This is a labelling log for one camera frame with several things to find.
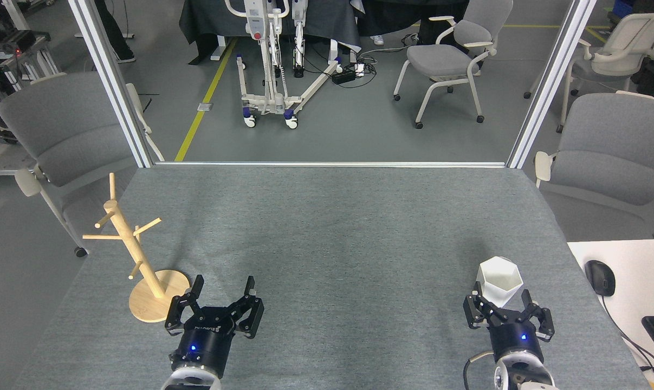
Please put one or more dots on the metal equipment rack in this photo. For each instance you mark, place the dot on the metal equipment rack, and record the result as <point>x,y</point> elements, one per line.
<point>23,54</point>

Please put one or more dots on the wooden cup rack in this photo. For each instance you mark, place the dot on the wooden cup rack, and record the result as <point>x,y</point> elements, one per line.
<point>159,300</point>

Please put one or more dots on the black power strip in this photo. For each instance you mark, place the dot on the black power strip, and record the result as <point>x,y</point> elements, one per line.
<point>344,76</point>

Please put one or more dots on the dark table cloth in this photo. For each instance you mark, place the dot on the dark table cloth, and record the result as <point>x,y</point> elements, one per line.
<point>213,21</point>

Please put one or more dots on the grey office chair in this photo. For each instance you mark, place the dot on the grey office chair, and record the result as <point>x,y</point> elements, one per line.
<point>614,151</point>
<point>66,130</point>

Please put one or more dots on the white stand on wheels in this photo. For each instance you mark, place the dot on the white stand on wheels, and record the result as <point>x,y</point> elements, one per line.
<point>264,100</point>

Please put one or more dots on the white faceted cup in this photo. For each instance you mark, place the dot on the white faceted cup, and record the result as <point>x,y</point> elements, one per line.
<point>500,279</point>

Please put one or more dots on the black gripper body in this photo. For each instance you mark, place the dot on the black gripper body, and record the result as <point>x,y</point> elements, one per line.
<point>206,338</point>
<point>519,341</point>

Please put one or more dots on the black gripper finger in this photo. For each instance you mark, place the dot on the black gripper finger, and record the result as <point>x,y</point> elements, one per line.
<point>476,314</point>
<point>541,322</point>
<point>251,315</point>
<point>176,314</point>

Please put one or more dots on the silver aluminium post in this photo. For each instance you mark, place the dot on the silver aluminium post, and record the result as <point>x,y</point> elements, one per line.
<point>112,86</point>
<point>549,86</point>

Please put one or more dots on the white frame mesh chair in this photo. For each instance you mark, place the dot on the white frame mesh chair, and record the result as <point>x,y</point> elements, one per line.
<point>625,49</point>

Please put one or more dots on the metal floor plate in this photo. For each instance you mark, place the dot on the metal floor plate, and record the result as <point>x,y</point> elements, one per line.
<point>205,106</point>

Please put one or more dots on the person's white shoe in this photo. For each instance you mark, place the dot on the person's white shoe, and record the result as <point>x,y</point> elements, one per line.
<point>377,39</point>

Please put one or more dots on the grey chair on castors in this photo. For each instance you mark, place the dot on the grey chair on castors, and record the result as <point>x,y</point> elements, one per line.
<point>440,57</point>

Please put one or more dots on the black computer mouse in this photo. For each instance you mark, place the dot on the black computer mouse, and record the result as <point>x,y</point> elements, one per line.
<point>600,277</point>

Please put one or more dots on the person's legs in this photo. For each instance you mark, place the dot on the person's legs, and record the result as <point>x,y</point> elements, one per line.
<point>115,32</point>

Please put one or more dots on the white desk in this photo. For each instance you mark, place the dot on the white desk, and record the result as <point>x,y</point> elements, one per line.
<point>641,271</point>

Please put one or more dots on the silver aluminium rail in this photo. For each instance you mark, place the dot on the silver aluminium rail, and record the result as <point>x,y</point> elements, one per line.
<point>332,164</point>

